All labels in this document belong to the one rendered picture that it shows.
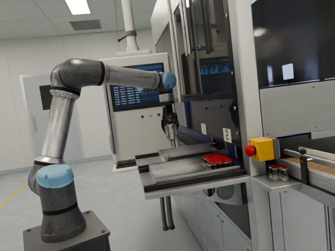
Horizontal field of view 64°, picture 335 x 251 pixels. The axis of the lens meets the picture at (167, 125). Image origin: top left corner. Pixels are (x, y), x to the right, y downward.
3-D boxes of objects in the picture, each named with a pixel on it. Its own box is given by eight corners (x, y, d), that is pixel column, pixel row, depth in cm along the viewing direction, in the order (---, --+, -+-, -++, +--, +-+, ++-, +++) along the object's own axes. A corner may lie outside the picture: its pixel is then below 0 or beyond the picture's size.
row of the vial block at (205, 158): (206, 164, 127) (205, 155, 127) (220, 173, 109) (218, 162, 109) (201, 165, 127) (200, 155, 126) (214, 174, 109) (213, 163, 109)
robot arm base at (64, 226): (43, 247, 85) (38, 217, 84) (39, 230, 98) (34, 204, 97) (90, 231, 92) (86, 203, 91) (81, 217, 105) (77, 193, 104)
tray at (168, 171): (217, 160, 132) (216, 153, 132) (240, 173, 107) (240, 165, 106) (149, 172, 127) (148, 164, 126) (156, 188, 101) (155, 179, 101)
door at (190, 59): (185, 97, 192) (175, 13, 187) (205, 94, 146) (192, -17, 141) (184, 97, 192) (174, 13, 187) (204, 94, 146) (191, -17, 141)
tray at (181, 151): (212, 147, 167) (211, 142, 167) (228, 155, 141) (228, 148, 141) (158, 156, 162) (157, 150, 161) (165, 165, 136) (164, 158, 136)
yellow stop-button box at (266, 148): (268, 155, 99) (266, 135, 98) (279, 159, 92) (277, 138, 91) (249, 158, 98) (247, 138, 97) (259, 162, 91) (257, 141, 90)
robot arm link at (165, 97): (157, 94, 144) (172, 92, 144) (159, 103, 144) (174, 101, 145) (159, 94, 136) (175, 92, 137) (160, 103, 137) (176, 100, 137)
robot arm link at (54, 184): (46, 214, 86) (39, 174, 84) (36, 205, 96) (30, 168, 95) (83, 202, 93) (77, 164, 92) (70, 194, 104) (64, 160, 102)
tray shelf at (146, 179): (210, 149, 172) (209, 146, 172) (268, 177, 103) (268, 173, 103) (135, 161, 164) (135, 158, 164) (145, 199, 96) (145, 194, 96)
